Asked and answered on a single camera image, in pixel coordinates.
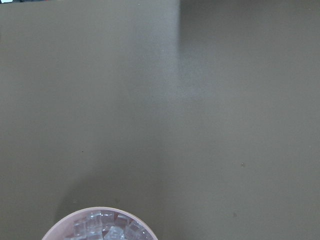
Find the pink bowl of ice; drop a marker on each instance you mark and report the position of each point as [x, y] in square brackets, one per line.
[100, 223]

